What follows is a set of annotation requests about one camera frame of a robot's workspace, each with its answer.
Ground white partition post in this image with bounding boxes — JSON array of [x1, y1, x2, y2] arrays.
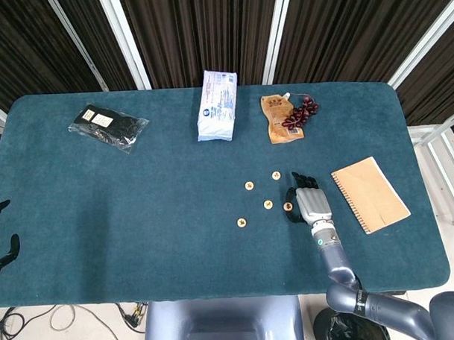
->
[[385, 0, 454, 90], [260, 0, 296, 86], [45, 0, 110, 94], [97, 0, 153, 92]]

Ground black socks in plastic bag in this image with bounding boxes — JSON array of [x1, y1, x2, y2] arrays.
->
[[66, 102, 151, 157]]

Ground white floor cable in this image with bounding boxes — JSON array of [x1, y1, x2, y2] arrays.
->
[[48, 302, 125, 340]]

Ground kraft spiral notebook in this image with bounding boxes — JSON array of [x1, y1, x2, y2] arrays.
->
[[330, 154, 413, 236]]

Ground white metal rack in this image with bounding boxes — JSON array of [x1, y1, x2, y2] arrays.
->
[[407, 107, 454, 227]]

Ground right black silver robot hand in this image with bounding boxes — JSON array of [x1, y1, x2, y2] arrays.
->
[[284, 169, 334, 228]]

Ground dark red grape bunch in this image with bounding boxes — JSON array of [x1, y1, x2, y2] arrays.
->
[[280, 95, 321, 130]]

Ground teal table cloth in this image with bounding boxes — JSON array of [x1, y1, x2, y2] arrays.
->
[[0, 79, 452, 308]]

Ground black trash bin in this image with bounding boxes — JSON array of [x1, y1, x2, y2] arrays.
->
[[312, 306, 391, 340]]

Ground blue-grey robot torso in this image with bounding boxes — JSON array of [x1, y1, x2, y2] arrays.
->
[[142, 295, 305, 340]]

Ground white blue tissue pack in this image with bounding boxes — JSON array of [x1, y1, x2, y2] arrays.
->
[[195, 68, 240, 143]]

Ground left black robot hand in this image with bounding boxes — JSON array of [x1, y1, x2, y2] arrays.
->
[[0, 192, 22, 274]]

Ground black power plug cable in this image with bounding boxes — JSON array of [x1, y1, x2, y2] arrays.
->
[[116, 301, 150, 335]]

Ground dark brown pleated curtain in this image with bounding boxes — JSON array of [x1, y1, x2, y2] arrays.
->
[[0, 0, 454, 164]]

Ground orange spout pouch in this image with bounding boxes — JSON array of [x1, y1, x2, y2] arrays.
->
[[260, 92, 306, 145]]

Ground black floor cable bundle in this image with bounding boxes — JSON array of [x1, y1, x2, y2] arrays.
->
[[0, 306, 31, 340]]

